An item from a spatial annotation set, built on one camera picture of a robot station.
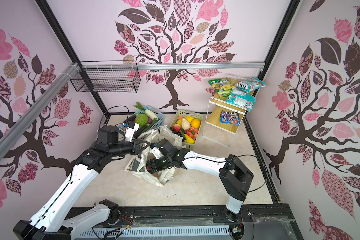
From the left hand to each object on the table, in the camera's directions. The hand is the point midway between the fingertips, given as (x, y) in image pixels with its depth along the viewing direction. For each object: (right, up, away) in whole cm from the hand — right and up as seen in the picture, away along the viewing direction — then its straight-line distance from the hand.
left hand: (149, 146), depth 69 cm
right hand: (-3, -12, +6) cm, 14 cm away
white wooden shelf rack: (+39, +7, +38) cm, 55 cm away
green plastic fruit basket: (+22, +4, +33) cm, 40 cm away
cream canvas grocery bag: (-7, -9, +3) cm, 12 cm away
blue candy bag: (+47, +15, +25) cm, 55 cm away
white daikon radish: (-9, +19, +44) cm, 49 cm away
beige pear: (+18, +11, +34) cm, 40 cm away
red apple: (+11, +9, +31) cm, 34 cm away
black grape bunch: (+15, +5, +23) cm, 28 cm away
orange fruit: (+25, +12, +37) cm, 47 cm away
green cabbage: (-14, +15, +34) cm, 39 cm away
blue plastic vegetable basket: (-1, +13, +38) cm, 40 cm away
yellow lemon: (+21, +16, +40) cm, 48 cm away
